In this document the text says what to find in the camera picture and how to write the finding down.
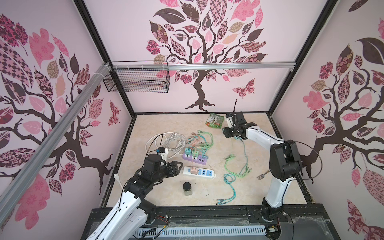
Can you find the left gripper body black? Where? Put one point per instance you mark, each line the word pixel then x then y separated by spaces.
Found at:
pixel 167 171

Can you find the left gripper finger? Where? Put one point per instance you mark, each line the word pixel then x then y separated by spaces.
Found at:
pixel 176 164
pixel 175 172

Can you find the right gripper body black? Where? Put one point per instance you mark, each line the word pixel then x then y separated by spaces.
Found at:
pixel 231 132

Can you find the teal charger plug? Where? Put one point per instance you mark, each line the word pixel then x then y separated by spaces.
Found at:
pixel 188 151

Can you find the pink charger plug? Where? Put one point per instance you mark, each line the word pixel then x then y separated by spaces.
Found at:
pixel 194 170

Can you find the light green charger plug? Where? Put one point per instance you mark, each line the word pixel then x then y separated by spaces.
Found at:
pixel 195 153

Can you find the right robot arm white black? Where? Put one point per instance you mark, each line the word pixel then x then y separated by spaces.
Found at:
pixel 284 162

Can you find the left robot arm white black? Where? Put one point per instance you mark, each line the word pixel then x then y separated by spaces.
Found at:
pixel 132 211

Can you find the purple power strip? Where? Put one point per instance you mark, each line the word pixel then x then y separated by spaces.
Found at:
pixel 202 160

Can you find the green snack packet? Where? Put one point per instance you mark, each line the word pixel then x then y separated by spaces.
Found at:
pixel 215 121

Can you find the white blue power strip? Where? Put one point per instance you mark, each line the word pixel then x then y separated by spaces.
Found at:
pixel 203 173

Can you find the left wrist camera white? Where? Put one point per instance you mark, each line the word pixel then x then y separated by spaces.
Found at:
pixel 163 152

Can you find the aluminium rail bar back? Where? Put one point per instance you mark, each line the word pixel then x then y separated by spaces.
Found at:
pixel 211 66

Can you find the black wire mesh basket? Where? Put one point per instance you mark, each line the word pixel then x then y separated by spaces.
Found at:
pixel 138 77

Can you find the white slotted cable duct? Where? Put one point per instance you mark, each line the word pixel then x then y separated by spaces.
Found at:
pixel 194 232

